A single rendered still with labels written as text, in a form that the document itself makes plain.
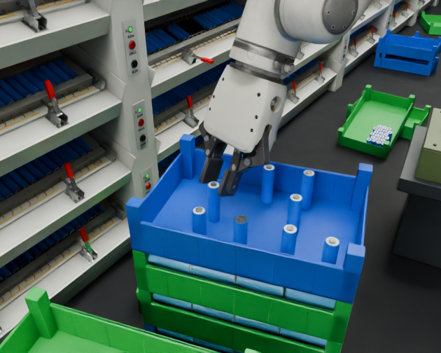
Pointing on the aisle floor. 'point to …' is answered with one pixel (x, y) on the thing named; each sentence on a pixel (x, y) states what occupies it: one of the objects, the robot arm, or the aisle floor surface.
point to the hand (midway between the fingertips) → (220, 176)
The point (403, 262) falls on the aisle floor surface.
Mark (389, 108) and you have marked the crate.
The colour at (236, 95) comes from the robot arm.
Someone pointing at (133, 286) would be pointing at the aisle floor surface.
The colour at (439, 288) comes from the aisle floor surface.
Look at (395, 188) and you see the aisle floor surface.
